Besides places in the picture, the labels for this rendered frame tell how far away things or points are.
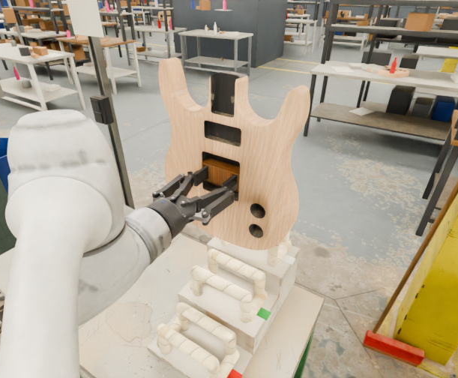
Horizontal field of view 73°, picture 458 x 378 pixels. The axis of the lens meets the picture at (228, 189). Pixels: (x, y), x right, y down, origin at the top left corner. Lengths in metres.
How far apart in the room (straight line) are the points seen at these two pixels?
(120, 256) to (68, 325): 0.17
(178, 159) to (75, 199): 0.45
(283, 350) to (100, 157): 0.81
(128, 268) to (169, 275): 0.73
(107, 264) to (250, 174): 0.34
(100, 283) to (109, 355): 0.63
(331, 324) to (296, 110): 1.85
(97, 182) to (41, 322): 0.15
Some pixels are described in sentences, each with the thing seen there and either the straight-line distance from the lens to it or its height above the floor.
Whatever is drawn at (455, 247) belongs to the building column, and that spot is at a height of 0.83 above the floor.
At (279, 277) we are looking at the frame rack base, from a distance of 0.96.
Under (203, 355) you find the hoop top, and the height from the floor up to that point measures 1.05.
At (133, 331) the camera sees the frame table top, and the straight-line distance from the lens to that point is 1.09.
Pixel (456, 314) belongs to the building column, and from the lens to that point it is 2.04.
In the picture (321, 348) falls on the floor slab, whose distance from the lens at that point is 2.16.
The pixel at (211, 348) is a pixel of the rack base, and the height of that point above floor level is 0.94.
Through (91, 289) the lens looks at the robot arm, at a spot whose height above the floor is 1.49.
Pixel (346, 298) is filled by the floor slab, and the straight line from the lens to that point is 2.42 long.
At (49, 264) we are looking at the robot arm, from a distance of 0.31.
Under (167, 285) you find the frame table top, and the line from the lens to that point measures 1.17.
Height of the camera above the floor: 1.82
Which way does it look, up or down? 33 degrees down
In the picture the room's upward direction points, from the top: straight up
